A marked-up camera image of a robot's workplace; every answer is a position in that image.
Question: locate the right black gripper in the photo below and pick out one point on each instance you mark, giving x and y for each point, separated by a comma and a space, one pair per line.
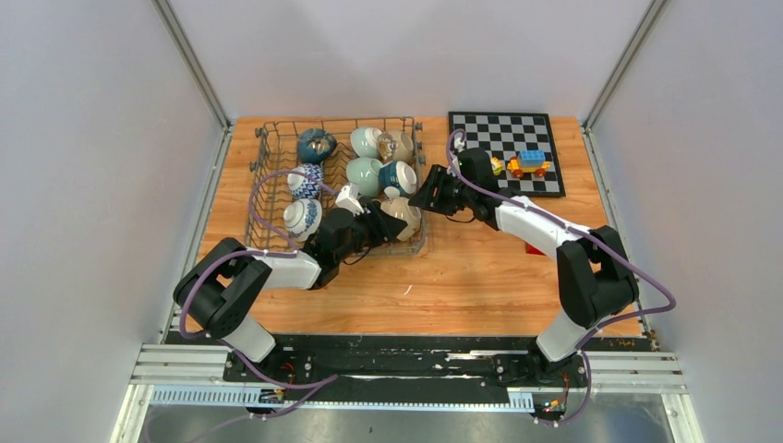
438, 178

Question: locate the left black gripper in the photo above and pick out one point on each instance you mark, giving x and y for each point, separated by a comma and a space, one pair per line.
383, 228

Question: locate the cream beige bowl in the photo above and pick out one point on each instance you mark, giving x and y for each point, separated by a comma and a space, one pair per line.
399, 208

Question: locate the grey wire dish rack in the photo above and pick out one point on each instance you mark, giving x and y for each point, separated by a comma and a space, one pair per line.
277, 151

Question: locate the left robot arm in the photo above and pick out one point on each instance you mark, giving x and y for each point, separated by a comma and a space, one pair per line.
220, 290

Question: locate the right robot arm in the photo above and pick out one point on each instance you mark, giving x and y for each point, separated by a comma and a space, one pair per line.
593, 284

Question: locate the dark blue white bowl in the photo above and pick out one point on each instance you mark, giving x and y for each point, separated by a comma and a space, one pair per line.
397, 179

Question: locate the beige speckled bowl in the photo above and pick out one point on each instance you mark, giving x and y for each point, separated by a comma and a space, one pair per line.
395, 145

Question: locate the pale green bowl middle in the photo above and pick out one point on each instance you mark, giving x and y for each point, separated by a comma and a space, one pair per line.
364, 172

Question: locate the pale green bowl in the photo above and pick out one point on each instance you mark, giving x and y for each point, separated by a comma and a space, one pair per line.
364, 141
364, 172

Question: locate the yellow toy block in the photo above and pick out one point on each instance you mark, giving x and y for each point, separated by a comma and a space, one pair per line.
497, 166

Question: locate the blue floral white bowl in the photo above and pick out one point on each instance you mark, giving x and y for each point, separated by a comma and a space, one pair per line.
302, 218

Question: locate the blue zigzag pattern bowl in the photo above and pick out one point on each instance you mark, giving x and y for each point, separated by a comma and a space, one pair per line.
304, 183

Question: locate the pale green bowl rear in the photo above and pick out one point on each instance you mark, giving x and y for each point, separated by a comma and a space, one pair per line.
364, 141

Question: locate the black white checkerboard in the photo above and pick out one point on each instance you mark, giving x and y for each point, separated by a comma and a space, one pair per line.
506, 135

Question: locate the orange blue toy car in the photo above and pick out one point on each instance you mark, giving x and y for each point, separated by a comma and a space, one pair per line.
532, 162

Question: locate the dark teal glazed bowl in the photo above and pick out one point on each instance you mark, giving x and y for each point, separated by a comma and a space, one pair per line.
315, 145

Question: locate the red white toy block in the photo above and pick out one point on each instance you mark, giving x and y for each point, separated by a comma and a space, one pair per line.
531, 250

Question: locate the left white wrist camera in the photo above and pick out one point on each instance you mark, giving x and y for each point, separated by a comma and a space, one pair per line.
348, 199

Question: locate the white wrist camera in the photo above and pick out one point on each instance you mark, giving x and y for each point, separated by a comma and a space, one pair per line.
458, 144
348, 199

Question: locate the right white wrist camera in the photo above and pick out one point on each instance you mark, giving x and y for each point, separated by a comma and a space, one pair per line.
458, 144

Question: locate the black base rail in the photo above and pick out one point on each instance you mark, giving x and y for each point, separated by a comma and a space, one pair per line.
404, 373

